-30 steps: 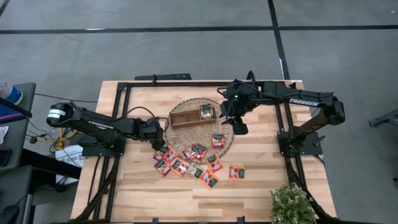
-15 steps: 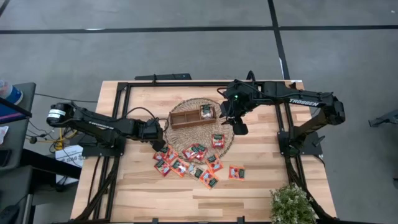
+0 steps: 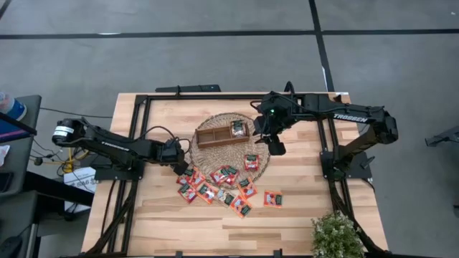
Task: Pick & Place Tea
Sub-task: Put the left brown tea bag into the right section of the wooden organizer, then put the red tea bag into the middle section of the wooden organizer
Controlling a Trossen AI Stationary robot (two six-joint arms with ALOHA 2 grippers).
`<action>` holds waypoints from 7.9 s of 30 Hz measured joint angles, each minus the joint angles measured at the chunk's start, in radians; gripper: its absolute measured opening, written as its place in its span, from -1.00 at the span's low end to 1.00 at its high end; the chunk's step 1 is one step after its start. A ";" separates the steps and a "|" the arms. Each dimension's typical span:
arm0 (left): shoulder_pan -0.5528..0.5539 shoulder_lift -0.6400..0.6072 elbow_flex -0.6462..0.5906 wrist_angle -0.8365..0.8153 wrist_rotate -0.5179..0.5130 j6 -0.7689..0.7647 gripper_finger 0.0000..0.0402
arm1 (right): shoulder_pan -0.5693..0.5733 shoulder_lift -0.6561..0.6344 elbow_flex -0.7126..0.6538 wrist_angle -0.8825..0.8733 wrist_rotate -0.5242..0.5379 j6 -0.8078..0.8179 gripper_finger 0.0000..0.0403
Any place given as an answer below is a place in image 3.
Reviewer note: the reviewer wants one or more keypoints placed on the round woven placemat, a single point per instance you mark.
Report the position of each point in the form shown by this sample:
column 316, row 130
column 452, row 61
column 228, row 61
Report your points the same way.
column 229, row 157

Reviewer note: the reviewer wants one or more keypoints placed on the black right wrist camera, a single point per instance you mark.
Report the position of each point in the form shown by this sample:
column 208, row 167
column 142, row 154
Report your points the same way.
column 277, row 147

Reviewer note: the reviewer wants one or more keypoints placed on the orange tea packet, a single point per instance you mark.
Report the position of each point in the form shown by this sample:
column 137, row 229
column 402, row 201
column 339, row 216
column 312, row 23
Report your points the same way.
column 207, row 192
column 247, row 188
column 241, row 206
column 273, row 199

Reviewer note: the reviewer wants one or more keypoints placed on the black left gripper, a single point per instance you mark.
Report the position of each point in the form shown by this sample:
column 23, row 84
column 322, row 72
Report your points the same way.
column 172, row 157

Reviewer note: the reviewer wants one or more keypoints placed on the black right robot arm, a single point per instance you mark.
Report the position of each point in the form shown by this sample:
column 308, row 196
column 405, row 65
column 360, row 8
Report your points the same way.
column 344, row 113

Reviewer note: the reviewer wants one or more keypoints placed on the small black edge bracket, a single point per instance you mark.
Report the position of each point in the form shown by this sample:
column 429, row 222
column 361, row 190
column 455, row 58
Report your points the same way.
column 178, row 254
column 278, row 253

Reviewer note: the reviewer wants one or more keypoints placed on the blue and white bottle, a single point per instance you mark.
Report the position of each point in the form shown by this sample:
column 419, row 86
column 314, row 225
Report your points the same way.
column 12, row 107

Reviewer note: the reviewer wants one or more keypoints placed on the black phone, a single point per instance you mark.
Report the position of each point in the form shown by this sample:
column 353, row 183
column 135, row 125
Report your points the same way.
column 5, row 182

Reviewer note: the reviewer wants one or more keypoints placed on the black hook bracket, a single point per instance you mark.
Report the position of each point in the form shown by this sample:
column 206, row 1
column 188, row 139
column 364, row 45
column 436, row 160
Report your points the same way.
column 289, row 83

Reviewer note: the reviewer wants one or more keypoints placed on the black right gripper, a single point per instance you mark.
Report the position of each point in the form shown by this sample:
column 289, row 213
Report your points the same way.
column 270, row 125

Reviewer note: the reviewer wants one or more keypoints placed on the white paper sheet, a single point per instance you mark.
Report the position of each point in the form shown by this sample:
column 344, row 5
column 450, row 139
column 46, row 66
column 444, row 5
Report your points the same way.
column 3, row 154

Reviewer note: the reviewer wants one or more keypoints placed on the black stand leg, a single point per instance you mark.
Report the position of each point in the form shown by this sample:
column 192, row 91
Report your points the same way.
column 446, row 137

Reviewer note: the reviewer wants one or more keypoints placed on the black aluminium table frame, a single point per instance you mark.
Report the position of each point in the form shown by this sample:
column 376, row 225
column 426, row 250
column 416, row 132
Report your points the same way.
column 215, row 96

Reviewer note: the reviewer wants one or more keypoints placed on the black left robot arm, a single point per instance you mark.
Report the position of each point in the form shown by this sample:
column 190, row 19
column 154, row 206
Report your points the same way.
column 118, row 145

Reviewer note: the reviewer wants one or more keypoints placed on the red tea packet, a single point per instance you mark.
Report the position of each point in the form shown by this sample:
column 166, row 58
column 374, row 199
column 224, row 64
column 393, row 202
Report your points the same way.
column 198, row 179
column 187, row 193
column 184, row 177
column 218, row 176
column 233, row 173
column 251, row 162

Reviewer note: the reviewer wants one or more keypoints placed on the black computer mouse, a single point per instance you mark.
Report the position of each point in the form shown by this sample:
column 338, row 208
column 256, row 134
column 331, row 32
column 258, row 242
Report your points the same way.
column 9, row 247

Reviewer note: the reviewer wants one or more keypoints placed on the white printed cardboard box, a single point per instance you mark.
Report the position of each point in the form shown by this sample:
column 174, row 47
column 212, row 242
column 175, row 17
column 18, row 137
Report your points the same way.
column 80, row 181

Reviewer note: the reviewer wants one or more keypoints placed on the small black clip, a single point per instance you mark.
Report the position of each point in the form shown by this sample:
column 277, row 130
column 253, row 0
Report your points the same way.
column 338, row 96

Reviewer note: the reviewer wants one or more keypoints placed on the long black bar device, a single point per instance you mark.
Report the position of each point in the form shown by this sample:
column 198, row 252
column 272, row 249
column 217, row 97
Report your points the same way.
column 190, row 88

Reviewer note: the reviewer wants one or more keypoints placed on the thin black diagonal bar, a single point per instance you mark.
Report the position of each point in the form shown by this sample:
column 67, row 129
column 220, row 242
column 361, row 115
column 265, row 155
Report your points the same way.
column 21, row 125

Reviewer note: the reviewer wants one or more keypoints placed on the wooden three-compartment tea box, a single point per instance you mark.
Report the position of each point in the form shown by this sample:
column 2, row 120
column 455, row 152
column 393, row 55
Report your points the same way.
column 208, row 136

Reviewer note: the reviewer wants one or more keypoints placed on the black floor beam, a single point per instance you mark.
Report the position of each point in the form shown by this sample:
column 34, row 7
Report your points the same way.
column 54, row 188

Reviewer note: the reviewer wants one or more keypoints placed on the dark blue folder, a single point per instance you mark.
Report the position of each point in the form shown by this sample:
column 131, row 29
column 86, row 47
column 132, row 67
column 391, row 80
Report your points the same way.
column 10, row 132

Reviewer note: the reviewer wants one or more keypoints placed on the small potted green plant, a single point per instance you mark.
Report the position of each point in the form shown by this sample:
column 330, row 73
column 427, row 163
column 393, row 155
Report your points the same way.
column 335, row 236

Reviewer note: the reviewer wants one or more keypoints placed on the grey side table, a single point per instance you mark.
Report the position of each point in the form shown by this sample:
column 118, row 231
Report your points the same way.
column 25, row 154

